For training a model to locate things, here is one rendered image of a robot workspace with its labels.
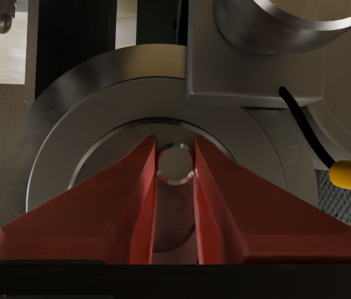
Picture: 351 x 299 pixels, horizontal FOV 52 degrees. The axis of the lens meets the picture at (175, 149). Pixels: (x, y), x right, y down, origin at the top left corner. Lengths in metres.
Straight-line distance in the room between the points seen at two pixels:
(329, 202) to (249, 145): 0.27
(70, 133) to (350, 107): 0.13
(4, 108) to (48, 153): 0.38
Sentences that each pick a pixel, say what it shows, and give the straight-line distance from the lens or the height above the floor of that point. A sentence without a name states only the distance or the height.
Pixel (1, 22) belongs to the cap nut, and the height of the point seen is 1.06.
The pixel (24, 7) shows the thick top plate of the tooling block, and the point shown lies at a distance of 0.58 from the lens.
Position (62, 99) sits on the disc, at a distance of 0.17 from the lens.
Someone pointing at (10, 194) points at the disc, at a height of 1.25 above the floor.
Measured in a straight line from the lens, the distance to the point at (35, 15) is 0.19.
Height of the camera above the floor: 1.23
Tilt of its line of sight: level
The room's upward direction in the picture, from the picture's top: 178 degrees counter-clockwise
